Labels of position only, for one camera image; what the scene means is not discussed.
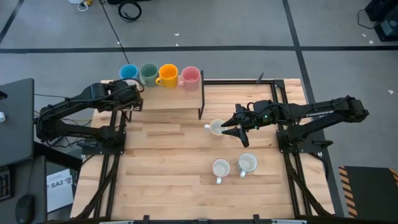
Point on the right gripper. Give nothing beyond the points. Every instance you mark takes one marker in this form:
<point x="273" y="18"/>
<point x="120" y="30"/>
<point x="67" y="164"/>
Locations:
<point x="253" y="116"/>

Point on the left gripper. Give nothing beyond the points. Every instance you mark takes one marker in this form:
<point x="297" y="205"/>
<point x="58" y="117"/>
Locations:
<point x="130" y="96"/>

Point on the orange floral pattern mug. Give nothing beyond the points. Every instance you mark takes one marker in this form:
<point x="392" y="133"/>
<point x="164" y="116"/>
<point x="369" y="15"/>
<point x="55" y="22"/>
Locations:
<point x="216" y="127"/>

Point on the plain light blue mug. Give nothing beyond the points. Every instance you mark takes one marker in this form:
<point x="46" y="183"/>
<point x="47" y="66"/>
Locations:
<point x="128" y="71"/>

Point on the plain sage green mug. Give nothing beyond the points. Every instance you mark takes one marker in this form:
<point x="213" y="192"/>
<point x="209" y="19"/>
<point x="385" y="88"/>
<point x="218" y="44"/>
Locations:
<point x="148" y="73"/>

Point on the blue floral pattern mug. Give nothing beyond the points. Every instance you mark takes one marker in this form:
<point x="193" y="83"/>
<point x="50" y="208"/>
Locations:
<point x="247" y="162"/>

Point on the plain yellow mug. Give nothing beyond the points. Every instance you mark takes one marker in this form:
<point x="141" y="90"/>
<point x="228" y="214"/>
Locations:
<point x="168" y="74"/>

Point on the grey diamond pattern mug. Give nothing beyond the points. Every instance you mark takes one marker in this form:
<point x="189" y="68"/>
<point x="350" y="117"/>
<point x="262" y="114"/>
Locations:
<point x="221" y="169"/>

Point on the plain pink mug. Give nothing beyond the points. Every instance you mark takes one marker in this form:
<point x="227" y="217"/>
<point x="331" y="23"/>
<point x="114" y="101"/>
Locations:
<point x="190" y="77"/>

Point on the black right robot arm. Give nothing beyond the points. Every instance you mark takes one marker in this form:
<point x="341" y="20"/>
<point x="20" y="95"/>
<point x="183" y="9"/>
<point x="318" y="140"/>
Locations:
<point x="326" y="112"/>

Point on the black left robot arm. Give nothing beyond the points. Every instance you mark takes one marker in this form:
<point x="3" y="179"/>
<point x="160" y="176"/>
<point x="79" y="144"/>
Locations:
<point x="62" y="107"/>

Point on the wooden black-framed shelf riser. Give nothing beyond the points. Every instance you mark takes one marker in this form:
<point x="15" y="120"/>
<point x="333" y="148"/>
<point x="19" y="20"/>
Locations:
<point x="171" y="99"/>

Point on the grey desk panel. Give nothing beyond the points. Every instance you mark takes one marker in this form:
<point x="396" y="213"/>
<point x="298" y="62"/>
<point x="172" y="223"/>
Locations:
<point x="15" y="130"/>

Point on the white printed paper sheet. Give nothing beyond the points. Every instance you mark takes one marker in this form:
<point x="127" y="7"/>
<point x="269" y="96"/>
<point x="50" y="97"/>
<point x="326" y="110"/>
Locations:
<point x="60" y="196"/>

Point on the small white cylinder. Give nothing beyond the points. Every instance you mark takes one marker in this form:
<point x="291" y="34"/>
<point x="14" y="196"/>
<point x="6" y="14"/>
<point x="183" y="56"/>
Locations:
<point x="2" y="116"/>

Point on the black desk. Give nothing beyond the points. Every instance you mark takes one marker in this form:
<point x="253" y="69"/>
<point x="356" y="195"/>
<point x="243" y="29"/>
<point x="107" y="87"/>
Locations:
<point x="34" y="186"/>

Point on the black hazard-striped platform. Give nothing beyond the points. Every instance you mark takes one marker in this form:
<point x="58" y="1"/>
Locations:
<point x="370" y="193"/>

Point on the black keyboard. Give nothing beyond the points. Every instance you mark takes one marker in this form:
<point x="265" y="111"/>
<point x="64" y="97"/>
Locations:
<point x="5" y="185"/>

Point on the black computer mouse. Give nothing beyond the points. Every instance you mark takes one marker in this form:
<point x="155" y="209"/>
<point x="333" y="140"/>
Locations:
<point x="25" y="208"/>

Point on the black equipment case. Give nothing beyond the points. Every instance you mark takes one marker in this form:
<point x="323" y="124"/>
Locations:
<point x="387" y="28"/>

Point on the black aluminium rig frame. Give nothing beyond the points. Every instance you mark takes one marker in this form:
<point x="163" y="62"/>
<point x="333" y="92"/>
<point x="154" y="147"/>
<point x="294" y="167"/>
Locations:
<point x="236" y="82"/>

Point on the silver metal bracket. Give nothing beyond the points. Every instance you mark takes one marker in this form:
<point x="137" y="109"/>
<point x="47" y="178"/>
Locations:
<point x="116" y="221"/>
<point x="289" y="221"/>

